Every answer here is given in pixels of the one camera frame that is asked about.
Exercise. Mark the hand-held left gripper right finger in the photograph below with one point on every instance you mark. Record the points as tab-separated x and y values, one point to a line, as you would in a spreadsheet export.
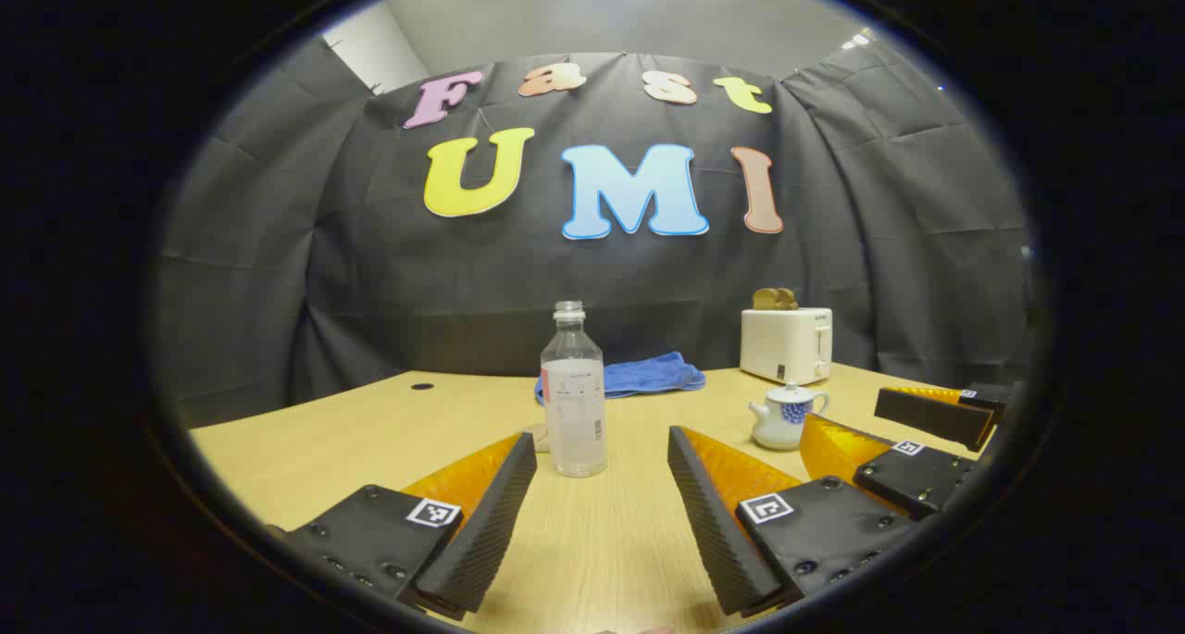
713	523

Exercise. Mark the white toaster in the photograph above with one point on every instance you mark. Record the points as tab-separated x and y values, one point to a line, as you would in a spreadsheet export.
785	345

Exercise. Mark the blue towel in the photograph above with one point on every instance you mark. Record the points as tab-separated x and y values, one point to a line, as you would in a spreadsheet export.
648	375

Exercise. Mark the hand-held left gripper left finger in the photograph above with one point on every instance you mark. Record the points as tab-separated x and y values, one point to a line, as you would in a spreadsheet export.
486	532

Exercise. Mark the white blue-patterned teacup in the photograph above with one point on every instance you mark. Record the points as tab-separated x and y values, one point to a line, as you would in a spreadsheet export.
782	426

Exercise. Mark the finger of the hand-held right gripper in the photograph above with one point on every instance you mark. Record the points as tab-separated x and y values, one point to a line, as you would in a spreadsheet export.
916	481
935	416

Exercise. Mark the black backdrop cloth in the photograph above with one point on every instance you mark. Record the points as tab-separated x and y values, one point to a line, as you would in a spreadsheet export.
463	292

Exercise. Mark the brown toast slices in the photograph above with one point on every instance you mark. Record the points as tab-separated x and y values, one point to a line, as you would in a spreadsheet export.
776	299

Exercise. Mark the round beige coaster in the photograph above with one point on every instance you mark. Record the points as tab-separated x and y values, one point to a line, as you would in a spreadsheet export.
537	438

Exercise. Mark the clear plastic water bottle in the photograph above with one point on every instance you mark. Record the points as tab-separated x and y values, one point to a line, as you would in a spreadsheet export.
574	412

